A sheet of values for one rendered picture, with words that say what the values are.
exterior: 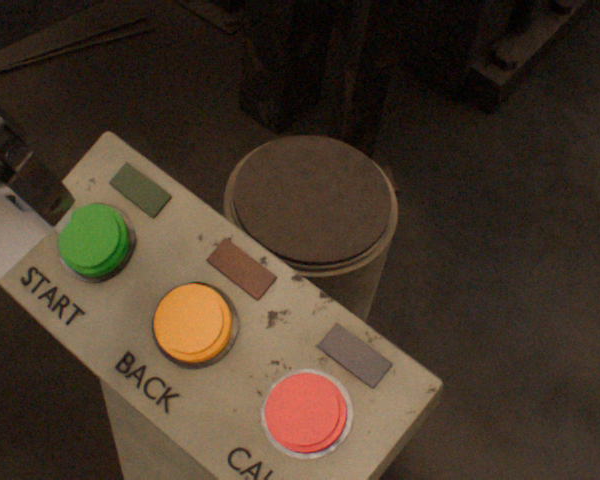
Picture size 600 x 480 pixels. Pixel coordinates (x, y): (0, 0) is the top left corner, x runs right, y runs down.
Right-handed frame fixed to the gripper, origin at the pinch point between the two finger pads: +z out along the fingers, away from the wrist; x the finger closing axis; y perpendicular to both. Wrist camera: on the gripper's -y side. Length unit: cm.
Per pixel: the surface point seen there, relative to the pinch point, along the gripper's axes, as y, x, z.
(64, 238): 1.0, -1.2, 5.6
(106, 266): 0.6, 1.7, 5.9
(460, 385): -17, 15, 77
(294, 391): -0.5, 13.9, 5.6
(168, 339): 1.4, 7.2, 5.6
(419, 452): -7, 17, 73
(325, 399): -1.2, 15.3, 5.6
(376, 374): -3.7, 16.4, 6.5
